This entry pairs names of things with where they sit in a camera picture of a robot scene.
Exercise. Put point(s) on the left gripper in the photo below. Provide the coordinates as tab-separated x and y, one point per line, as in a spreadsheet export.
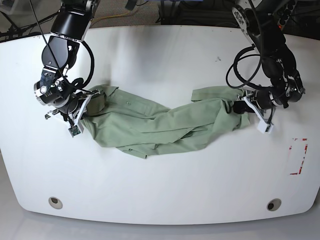
262	99

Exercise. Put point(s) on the table grommet hole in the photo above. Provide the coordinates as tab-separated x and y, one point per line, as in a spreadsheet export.
274	205
55	203

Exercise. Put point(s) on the green T-shirt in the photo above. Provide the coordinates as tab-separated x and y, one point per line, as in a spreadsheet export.
142	128

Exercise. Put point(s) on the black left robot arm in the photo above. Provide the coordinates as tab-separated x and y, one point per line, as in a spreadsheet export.
262	21

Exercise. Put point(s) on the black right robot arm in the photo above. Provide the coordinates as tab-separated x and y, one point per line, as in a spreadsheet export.
59	55

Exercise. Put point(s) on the black power strip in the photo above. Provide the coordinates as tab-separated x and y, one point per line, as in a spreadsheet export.
284	13

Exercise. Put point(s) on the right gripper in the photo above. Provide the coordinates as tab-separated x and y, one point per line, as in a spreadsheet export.
70	107

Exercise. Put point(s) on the red tape rectangle marking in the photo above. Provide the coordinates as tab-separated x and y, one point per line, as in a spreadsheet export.
296	156

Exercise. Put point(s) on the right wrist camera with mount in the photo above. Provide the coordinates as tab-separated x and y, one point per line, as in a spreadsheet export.
77	128

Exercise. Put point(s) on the black tripod legs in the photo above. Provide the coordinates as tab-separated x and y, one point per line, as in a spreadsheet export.
14	31

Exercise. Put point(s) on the left table grommet hole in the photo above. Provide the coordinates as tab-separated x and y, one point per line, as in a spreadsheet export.
55	203

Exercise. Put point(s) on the right table grommet hole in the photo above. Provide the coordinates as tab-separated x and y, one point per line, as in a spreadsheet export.
274	205

